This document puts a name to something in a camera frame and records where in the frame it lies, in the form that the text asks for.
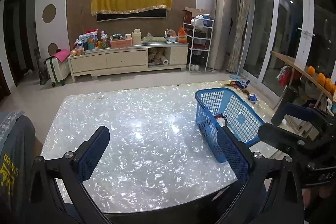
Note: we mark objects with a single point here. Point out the black television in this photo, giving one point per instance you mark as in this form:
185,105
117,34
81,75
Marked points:
157,13

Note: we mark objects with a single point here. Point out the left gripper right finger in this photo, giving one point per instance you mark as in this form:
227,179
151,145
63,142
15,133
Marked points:
233,151

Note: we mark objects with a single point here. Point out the blue plastic basket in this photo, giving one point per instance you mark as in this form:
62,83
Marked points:
219,107

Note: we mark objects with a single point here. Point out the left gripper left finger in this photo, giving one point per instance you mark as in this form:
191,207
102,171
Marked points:
90,152

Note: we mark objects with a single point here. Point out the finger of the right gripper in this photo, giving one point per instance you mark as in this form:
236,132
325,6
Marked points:
281,139
291,111

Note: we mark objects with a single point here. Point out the cream TV cabinet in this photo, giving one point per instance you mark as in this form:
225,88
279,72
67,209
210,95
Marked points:
140,58

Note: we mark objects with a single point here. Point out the white bottle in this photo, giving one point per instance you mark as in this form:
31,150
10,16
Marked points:
221,120

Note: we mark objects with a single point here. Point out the silver standing air conditioner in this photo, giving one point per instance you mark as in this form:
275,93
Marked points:
222,16

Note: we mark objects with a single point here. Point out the pink cloth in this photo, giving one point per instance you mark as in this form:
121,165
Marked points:
62,55

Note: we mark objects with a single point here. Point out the red handled scissors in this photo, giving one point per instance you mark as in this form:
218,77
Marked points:
233,83

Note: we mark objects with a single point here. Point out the pink storage box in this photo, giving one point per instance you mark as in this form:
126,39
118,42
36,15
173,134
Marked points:
121,43

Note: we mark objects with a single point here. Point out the blue tissue pack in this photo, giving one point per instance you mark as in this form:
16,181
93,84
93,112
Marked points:
252,98

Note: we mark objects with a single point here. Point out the green cushion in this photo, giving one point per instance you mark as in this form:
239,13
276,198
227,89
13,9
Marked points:
154,39

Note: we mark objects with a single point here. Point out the orange fruit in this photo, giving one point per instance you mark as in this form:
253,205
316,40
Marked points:
311,71
321,79
329,86

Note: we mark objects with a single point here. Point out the white metal shelf rack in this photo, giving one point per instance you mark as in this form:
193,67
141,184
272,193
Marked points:
199,32

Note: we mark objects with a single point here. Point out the paper roll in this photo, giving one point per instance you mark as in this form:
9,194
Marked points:
164,60

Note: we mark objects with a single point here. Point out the blue striped sock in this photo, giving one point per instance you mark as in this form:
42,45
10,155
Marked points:
242,84

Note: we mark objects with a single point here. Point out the cream thermos jug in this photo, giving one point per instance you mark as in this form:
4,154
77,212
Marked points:
136,37

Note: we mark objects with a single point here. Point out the patterned curtain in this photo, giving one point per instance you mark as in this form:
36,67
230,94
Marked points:
241,11

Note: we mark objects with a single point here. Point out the white suitcase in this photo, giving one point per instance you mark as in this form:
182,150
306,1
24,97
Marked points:
58,70

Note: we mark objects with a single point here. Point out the cardboard box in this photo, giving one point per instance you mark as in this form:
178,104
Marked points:
191,13

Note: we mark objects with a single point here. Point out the orange bag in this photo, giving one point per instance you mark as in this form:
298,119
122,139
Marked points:
182,37

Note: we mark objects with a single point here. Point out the fruit bowl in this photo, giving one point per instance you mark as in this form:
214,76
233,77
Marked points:
171,39

